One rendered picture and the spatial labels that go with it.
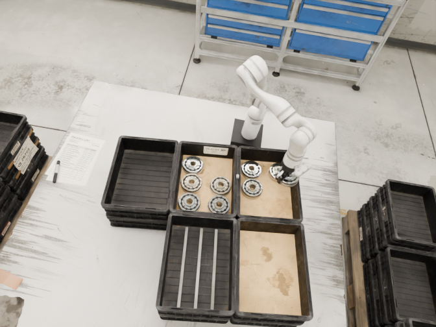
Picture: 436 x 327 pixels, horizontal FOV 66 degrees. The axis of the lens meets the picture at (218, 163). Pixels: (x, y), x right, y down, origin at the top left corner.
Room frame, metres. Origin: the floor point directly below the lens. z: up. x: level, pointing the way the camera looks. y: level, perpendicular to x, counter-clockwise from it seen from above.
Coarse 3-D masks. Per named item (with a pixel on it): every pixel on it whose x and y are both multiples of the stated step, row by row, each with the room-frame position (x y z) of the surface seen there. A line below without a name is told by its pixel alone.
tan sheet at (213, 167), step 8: (208, 160) 0.99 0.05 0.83; (216, 160) 1.00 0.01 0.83; (224, 160) 1.01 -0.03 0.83; (208, 168) 0.95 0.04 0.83; (216, 168) 0.95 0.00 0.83; (224, 168) 0.96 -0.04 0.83; (200, 176) 0.89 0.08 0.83; (208, 176) 0.90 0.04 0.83; (224, 176) 0.91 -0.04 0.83; (208, 184) 0.85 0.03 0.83; (184, 192) 0.79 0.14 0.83; (200, 192) 0.80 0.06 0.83; (208, 192) 0.81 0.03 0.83; (200, 200) 0.75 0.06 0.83; (208, 200) 0.76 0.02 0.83; (176, 208) 0.69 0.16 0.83; (200, 208) 0.71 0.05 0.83
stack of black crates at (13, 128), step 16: (0, 112) 1.29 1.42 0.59; (0, 128) 1.24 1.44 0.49; (16, 128) 1.18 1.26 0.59; (32, 128) 1.29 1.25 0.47; (0, 144) 1.12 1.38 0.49; (16, 144) 1.12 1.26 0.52; (0, 160) 0.97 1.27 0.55; (32, 160) 1.15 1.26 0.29; (0, 176) 0.90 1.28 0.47; (32, 176) 1.08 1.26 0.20; (16, 192) 0.91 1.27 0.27
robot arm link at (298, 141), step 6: (294, 132) 0.83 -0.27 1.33; (300, 132) 0.82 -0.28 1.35; (294, 138) 0.81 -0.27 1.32; (300, 138) 0.80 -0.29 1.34; (306, 138) 0.80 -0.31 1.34; (294, 144) 0.80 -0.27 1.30; (300, 144) 0.79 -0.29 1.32; (306, 144) 0.79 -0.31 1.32; (288, 150) 0.83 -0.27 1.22; (294, 150) 0.81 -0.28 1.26; (300, 150) 0.79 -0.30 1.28; (288, 156) 0.82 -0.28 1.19; (294, 156) 0.81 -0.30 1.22; (300, 156) 0.81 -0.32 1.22
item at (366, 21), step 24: (312, 0) 2.76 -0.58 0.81; (336, 0) 2.74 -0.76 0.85; (360, 0) 2.75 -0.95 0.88; (312, 24) 2.76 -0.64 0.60; (336, 24) 2.75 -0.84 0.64; (360, 24) 2.74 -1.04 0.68; (288, 48) 2.76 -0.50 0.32; (312, 48) 2.75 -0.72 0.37; (336, 48) 2.74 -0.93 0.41; (360, 48) 2.74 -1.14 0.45
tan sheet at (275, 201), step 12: (264, 168) 1.00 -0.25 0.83; (264, 180) 0.92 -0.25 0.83; (264, 192) 0.85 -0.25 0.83; (276, 192) 0.86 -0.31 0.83; (288, 192) 0.87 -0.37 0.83; (240, 204) 0.76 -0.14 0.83; (252, 204) 0.77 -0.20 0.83; (264, 204) 0.78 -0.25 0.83; (276, 204) 0.79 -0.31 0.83; (288, 204) 0.80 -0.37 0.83; (264, 216) 0.72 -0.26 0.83; (276, 216) 0.73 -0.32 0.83; (288, 216) 0.74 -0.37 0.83
